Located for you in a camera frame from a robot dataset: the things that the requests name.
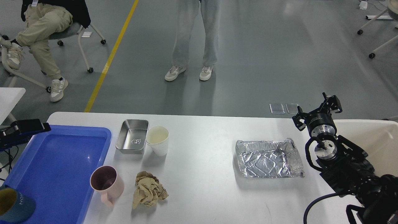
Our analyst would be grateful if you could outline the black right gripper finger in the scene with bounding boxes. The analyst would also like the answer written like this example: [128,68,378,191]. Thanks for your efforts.
[320,92,343,114]
[292,106,309,131]

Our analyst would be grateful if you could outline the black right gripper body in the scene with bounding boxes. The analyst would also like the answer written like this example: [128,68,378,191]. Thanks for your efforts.
[305,113,337,137]

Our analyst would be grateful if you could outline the stainless steel rectangular tin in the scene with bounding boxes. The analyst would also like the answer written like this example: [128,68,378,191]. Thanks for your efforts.
[115,119,148,155]

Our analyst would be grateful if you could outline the pink plastic mug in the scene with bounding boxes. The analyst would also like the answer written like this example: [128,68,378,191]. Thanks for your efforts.
[90,166,125,207]

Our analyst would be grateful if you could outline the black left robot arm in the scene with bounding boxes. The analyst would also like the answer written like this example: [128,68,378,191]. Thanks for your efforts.
[0,119,51,173]

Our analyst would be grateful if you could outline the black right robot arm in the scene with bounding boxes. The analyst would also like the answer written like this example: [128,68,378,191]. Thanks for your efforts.
[292,92,398,224]

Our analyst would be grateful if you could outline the clear floor plate right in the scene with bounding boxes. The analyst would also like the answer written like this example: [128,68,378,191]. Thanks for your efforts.
[285,103,299,114]

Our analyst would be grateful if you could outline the clear floor plate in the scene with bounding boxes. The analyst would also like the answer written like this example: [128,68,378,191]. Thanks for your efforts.
[269,103,285,114]
[285,103,299,114]

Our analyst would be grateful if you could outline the clear floor plate left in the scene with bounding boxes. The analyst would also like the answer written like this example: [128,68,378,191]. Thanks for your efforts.
[269,103,285,114]

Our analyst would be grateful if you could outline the aluminium foil tray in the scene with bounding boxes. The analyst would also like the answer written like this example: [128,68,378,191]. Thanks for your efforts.
[235,138,305,179]

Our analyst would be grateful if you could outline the white plastic bin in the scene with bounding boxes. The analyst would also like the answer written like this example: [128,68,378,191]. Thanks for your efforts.
[335,119,398,177]

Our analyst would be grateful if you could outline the white chair base right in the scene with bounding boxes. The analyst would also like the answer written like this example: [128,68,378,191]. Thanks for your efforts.
[357,0,398,59]

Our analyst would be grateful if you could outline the white paper cup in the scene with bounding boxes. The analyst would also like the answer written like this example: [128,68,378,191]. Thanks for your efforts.
[146,126,169,156]

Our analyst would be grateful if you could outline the standing person in jeans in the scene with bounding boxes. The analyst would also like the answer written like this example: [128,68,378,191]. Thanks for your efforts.
[164,0,221,82]

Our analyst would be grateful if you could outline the crumpled brown paper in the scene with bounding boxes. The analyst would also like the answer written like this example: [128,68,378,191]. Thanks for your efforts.
[132,171,168,209]

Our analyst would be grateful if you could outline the grey wheeled chair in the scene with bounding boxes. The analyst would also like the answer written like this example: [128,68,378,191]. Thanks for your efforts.
[1,22,94,93]

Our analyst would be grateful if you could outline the blue plastic tray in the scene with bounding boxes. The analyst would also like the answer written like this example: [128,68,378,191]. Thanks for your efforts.
[4,125,111,224]

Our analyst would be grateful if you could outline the seated person khaki trousers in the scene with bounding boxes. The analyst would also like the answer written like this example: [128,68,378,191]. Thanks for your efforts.
[1,0,91,102]

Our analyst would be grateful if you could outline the white side table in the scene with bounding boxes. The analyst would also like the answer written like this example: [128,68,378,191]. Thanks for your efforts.
[0,87,26,123]

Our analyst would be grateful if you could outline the teal mug yellow inside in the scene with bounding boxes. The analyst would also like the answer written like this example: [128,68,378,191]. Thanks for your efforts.
[0,186,36,223]

